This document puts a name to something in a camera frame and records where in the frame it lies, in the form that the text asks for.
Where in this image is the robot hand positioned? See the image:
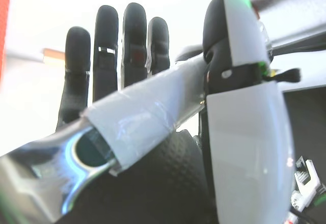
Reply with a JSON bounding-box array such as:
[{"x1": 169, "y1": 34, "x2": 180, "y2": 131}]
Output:
[{"x1": 56, "y1": 0, "x2": 296, "y2": 224}]

